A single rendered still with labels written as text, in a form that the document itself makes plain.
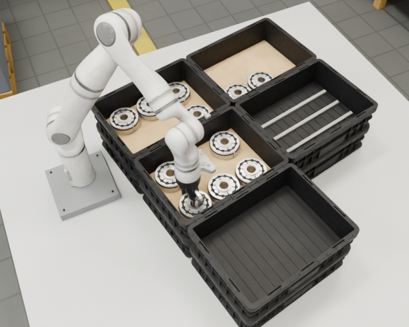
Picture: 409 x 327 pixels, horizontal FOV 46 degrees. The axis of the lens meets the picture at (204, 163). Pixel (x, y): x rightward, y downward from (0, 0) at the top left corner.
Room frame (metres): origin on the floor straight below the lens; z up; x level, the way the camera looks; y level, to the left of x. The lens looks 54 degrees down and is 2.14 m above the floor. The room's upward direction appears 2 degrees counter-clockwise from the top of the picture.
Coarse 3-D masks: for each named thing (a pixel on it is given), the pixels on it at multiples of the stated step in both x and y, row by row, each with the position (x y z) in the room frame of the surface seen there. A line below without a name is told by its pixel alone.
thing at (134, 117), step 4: (120, 108) 1.20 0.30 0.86; (124, 108) 1.20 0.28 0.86; (128, 108) 1.20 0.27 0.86; (116, 112) 1.18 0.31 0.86; (120, 112) 1.18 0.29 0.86; (128, 112) 1.18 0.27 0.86; (132, 112) 1.18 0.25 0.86; (136, 112) 1.18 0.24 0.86; (112, 116) 1.16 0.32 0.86; (116, 116) 1.16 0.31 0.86; (132, 116) 1.16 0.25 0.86; (136, 116) 1.16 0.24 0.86; (112, 120) 1.15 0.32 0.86; (116, 120) 1.15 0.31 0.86; (132, 120) 1.14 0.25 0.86; (136, 120) 1.14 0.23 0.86; (112, 124) 1.13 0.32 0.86; (116, 124) 1.13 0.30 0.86; (120, 124) 1.13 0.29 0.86; (124, 124) 1.13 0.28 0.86; (128, 124) 1.13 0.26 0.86; (120, 128) 1.11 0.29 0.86; (124, 128) 1.11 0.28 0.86; (128, 128) 1.11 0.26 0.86
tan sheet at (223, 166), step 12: (204, 144) 1.05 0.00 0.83; (240, 144) 1.05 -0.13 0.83; (240, 156) 0.99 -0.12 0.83; (252, 156) 0.99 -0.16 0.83; (216, 168) 0.95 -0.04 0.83; (228, 168) 0.95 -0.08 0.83; (204, 180) 0.90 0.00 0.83; (168, 192) 0.86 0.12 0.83; (180, 192) 0.86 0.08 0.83; (204, 192) 0.85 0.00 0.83
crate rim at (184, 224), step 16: (224, 112) 1.11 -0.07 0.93; (240, 112) 1.10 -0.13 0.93; (256, 128) 1.03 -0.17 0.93; (160, 144) 0.98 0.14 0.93; (272, 144) 0.96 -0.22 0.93; (288, 160) 0.90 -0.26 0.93; (144, 176) 0.86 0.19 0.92; (160, 192) 0.79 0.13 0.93; (240, 192) 0.78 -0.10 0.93; (176, 208) 0.73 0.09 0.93; (208, 208) 0.73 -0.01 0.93
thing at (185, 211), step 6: (180, 198) 0.81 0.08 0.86; (186, 198) 0.81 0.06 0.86; (180, 204) 0.79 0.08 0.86; (186, 204) 0.79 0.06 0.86; (204, 204) 0.79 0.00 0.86; (210, 204) 0.79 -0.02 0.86; (180, 210) 0.77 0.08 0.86; (186, 210) 0.77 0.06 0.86; (192, 210) 0.77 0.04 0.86; (198, 210) 0.77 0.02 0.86; (186, 216) 0.75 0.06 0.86; (192, 216) 0.75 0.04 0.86
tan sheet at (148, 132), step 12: (192, 96) 1.28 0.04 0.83; (132, 108) 1.23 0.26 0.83; (108, 120) 1.17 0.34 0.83; (144, 120) 1.17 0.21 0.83; (156, 120) 1.17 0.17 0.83; (168, 120) 1.17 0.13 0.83; (132, 132) 1.11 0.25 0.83; (144, 132) 1.11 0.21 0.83; (156, 132) 1.11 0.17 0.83; (132, 144) 1.06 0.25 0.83; (144, 144) 1.06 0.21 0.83
